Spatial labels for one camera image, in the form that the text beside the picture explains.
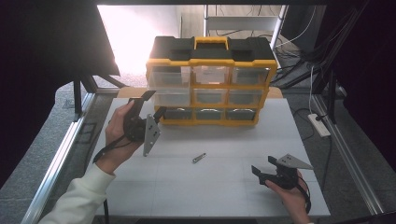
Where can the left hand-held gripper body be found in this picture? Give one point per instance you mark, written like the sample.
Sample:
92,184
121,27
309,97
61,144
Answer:
137,127

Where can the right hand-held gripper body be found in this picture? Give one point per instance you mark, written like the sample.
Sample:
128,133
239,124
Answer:
285,179

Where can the clear plastic organizer drawer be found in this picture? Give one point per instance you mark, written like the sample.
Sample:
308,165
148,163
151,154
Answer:
171,98

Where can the yellow black storage cabinet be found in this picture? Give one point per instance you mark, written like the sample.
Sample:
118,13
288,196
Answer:
174,46

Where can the small metal screw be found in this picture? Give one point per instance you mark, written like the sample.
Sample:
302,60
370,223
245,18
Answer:
199,158

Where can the person's left hand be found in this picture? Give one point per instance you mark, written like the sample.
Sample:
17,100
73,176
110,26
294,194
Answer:
115,137

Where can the person's right hand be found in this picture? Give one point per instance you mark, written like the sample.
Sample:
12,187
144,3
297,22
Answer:
294,202

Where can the brown board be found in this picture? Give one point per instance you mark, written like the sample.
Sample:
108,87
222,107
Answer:
130,92

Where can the white power strip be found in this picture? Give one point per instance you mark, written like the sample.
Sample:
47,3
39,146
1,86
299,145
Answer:
319,125

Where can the set of clear plastic drawers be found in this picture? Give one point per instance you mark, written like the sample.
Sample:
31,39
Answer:
211,74

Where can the black panel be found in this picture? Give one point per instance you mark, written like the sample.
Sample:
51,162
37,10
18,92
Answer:
46,62

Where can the white metal rack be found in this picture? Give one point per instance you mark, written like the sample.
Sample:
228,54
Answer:
239,22

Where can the dark curtain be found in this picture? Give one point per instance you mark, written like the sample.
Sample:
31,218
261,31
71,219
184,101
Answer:
370,77

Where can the black stand frame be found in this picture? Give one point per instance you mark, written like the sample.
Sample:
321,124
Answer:
77,96

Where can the aluminium frame rail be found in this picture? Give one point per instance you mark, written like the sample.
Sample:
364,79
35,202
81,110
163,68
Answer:
348,155
59,161

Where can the black post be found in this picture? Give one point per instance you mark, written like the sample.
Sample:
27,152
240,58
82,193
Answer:
332,96

